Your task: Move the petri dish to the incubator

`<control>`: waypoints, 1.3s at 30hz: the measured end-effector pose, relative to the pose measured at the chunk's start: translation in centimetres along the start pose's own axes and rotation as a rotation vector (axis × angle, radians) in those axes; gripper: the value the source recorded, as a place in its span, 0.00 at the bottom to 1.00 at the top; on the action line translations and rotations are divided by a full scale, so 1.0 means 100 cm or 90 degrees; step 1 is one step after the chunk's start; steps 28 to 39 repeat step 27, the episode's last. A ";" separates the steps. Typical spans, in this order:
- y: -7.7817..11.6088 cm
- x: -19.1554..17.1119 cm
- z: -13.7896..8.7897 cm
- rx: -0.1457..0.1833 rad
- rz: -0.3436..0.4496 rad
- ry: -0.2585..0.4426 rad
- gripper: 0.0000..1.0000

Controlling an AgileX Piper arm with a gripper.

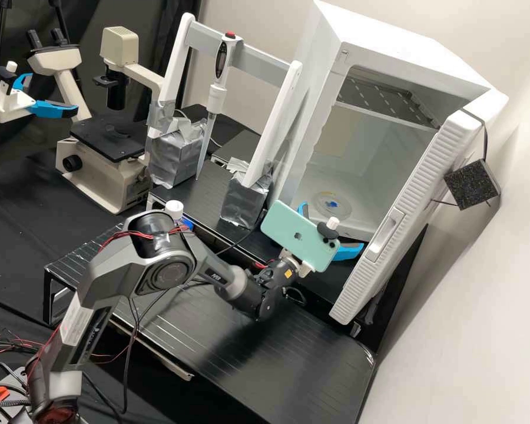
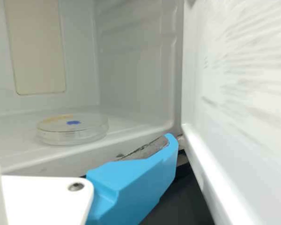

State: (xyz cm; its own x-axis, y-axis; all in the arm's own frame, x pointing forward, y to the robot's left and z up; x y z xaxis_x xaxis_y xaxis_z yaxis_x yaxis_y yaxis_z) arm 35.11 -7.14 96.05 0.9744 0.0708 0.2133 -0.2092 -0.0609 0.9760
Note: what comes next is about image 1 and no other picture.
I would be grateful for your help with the pipette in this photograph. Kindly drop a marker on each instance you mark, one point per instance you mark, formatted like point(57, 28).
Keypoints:
point(218, 75)

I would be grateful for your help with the small bottle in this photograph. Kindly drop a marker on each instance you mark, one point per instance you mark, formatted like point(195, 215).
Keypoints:
point(175, 208)

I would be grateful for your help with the petri dish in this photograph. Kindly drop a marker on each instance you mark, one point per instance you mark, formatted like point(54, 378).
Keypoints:
point(331, 205)

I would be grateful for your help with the cream microscope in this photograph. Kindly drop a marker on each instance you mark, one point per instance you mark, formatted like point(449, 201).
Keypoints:
point(101, 176)

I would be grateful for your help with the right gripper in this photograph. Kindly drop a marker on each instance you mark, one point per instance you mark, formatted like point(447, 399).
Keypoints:
point(297, 261)

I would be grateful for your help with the white incubator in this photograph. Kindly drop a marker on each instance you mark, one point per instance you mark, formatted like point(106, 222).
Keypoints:
point(380, 57)

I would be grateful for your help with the blue bottle holder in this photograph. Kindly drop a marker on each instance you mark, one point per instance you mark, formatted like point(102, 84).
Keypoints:
point(186, 223)

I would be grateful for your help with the incubator door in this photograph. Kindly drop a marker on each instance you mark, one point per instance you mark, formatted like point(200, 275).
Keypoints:
point(406, 212)

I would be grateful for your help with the white pipette stand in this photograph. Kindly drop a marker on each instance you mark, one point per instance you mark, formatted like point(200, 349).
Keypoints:
point(265, 145)

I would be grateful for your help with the right wrist camera phone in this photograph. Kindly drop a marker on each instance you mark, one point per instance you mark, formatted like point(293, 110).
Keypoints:
point(298, 234)

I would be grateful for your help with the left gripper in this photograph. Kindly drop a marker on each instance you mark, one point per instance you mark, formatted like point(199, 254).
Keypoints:
point(9, 102)

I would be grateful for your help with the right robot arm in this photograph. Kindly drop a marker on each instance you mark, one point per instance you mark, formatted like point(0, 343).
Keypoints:
point(115, 274)

